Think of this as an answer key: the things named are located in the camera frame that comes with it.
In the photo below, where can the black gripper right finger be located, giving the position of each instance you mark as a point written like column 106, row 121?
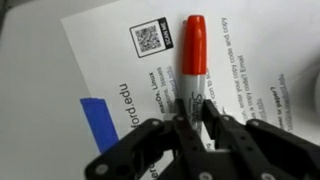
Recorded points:
column 253, row 150

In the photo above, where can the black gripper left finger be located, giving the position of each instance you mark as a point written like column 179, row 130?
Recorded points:
column 186, row 146

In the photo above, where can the red capped grey marker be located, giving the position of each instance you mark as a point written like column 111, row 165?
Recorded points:
column 195, row 46

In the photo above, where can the blue tape strip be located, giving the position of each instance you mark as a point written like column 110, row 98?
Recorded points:
column 98, row 123

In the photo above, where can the white printed instruction sheet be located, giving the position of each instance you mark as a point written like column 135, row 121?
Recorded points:
column 253, row 50

